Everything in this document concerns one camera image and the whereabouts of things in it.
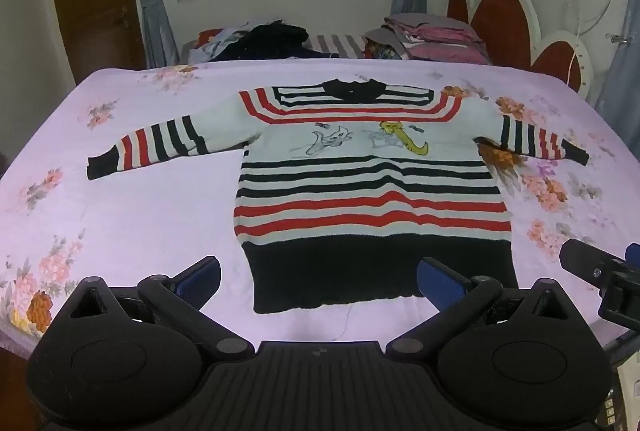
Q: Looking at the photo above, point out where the white power cable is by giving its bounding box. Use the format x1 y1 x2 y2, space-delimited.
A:
567 0 615 92

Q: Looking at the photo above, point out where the grey hanging cloth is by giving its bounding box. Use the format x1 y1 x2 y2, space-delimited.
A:
592 0 640 132

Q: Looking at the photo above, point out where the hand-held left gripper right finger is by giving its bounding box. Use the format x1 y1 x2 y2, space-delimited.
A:
385 257 576 362

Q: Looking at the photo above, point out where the grey striped mattress cover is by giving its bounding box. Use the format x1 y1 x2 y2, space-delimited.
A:
305 34 371 59

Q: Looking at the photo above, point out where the stack of pink pillows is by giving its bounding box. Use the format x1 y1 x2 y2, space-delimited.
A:
365 12 493 66

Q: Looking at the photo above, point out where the pink floral bed sheet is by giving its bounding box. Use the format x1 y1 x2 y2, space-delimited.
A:
0 58 640 357

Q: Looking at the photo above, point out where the pile of dark clothes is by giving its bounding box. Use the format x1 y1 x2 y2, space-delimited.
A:
187 21 311 64

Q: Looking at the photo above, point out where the grey device with buttons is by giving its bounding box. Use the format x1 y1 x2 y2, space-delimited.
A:
602 341 640 431

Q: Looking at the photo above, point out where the striped knit sweater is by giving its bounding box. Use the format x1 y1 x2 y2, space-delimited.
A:
86 78 591 314

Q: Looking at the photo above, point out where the colourful printed cloth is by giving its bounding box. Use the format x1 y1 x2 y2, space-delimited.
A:
364 38 403 61

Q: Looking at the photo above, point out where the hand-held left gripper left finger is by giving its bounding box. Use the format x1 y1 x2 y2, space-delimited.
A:
65 255 255 363

